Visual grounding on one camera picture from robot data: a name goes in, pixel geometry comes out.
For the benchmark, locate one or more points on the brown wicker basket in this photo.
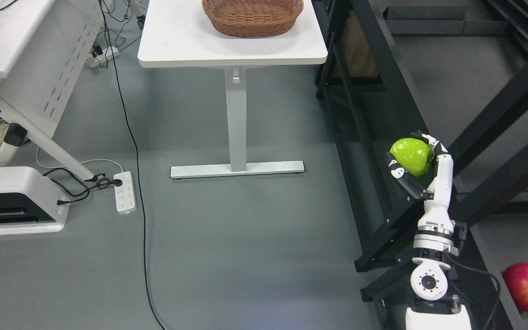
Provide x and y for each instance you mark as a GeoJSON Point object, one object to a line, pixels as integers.
{"type": "Point", "coordinates": [252, 18]}

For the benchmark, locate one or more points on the white robot base unit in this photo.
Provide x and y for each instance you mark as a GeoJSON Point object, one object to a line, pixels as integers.
{"type": "Point", "coordinates": [30, 202]}

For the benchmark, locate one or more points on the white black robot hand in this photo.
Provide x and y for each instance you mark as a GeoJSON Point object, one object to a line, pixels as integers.
{"type": "Point", "coordinates": [434, 189]}

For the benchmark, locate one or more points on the black metal shelf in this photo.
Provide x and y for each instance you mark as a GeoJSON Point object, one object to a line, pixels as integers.
{"type": "Point", "coordinates": [458, 70]}

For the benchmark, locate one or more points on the white power strip near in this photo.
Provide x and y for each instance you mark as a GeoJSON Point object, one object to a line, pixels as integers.
{"type": "Point", "coordinates": [125, 198]}

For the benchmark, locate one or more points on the green apple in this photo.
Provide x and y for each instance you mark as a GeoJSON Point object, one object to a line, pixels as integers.
{"type": "Point", "coordinates": [414, 155]}

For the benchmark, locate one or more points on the white folding table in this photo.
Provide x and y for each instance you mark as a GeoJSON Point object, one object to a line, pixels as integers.
{"type": "Point", "coordinates": [43, 47]}

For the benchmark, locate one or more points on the white power strip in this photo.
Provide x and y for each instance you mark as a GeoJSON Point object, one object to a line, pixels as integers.
{"type": "Point", "coordinates": [94, 60]}
{"type": "Point", "coordinates": [125, 198]}

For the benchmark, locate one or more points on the white standing desk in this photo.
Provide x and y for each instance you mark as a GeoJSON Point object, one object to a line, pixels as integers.
{"type": "Point", "coordinates": [177, 33]}

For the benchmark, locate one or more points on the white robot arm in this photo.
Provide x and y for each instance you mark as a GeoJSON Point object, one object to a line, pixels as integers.
{"type": "Point", "coordinates": [432, 304]}

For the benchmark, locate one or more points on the white power strip far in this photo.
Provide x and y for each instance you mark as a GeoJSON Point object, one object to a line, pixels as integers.
{"type": "Point", "coordinates": [94, 60]}

